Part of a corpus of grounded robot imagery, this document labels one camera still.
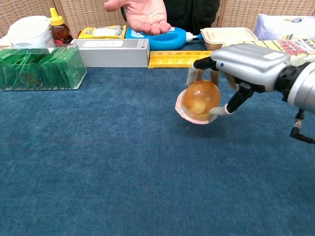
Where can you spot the person's right hand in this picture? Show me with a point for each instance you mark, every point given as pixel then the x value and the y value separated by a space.
pixel 145 14

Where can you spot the robot right five-finger hand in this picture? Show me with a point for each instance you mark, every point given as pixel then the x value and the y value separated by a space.
pixel 251 64

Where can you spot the small round snack cup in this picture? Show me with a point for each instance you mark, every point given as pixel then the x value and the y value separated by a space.
pixel 200 100

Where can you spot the robot right silver arm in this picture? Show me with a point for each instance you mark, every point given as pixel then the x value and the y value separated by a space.
pixel 302 83

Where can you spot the person's black jacket torso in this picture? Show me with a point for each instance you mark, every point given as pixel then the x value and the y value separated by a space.
pixel 192 13

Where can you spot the blue detergent bottle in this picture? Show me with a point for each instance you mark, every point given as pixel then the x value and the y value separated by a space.
pixel 167 39

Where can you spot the beige lidded food container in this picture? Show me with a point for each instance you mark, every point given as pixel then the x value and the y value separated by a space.
pixel 229 37

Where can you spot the yellow snack bag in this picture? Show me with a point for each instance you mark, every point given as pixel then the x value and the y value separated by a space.
pixel 103 32

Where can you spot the yellow sponge multipack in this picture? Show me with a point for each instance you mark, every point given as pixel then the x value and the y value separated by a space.
pixel 295 49

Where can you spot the white tissue pack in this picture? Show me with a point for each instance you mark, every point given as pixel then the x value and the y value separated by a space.
pixel 283 27

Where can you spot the long silver box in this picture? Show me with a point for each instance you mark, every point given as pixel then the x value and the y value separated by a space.
pixel 113 52

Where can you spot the yellow plastic tray with holes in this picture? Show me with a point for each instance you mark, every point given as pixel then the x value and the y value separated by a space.
pixel 174 59

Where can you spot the woven folding screen panel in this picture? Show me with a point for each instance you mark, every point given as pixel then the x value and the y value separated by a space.
pixel 24 9
pixel 86 12
pixel 258 9

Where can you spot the honey bottle with yellow cap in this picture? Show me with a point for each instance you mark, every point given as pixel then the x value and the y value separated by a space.
pixel 59 30

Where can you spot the clear box of green sachets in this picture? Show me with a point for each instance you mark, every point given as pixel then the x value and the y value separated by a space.
pixel 41 68

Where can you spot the white plastic jug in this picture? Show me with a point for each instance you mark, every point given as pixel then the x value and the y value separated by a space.
pixel 29 32

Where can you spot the blue table cloth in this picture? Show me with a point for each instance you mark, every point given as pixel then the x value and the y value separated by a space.
pixel 123 159

